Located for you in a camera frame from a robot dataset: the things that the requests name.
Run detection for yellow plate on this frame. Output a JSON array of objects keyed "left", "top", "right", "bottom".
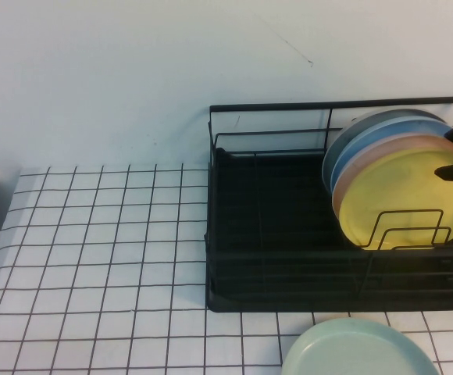
[{"left": 337, "top": 147, "right": 453, "bottom": 251}]

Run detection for pink plate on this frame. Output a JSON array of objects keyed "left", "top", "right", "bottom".
[{"left": 331, "top": 134, "right": 453, "bottom": 220}]

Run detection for blue plate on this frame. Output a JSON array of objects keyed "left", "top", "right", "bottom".
[{"left": 330, "top": 119, "right": 453, "bottom": 198}]

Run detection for grey plate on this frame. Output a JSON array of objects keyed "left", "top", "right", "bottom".
[{"left": 321, "top": 108, "right": 448, "bottom": 196}]

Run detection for mint green plate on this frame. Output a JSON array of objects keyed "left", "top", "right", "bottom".
[{"left": 280, "top": 316, "right": 442, "bottom": 375}]

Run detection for black plastic drip tray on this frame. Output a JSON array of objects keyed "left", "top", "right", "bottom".
[{"left": 207, "top": 147, "right": 453, "bottom": 313}]

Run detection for white grid tablecloth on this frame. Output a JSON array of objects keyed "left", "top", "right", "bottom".
[{"left": 0, "top": 163, "right": 453, "bottom": 375}]

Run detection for black wire dish rack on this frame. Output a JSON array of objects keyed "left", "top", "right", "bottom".
[{"left": 204, "top": 96, "right": 453, "bottom": 313}]

